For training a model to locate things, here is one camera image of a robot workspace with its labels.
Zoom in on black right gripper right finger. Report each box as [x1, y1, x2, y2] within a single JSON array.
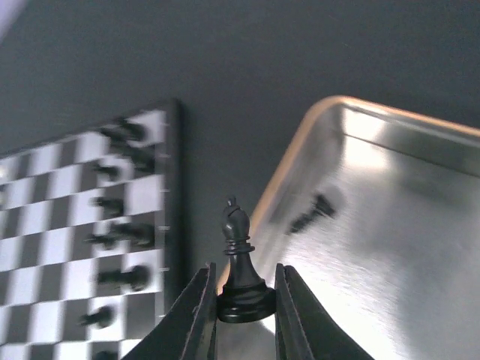
[[274, 263, 371, 360]]

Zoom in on black bishop chess piece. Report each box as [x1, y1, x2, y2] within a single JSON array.
[[217, 196, 276, 323]]

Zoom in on black and grey chessboard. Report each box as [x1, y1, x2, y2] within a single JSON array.
[[1, 100, 182, 359]]

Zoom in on gold metal tin base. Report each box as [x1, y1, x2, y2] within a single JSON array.
[[224, 94, 480, 360]]

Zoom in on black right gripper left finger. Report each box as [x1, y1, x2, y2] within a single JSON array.
[[123, 262, 217, 360]]

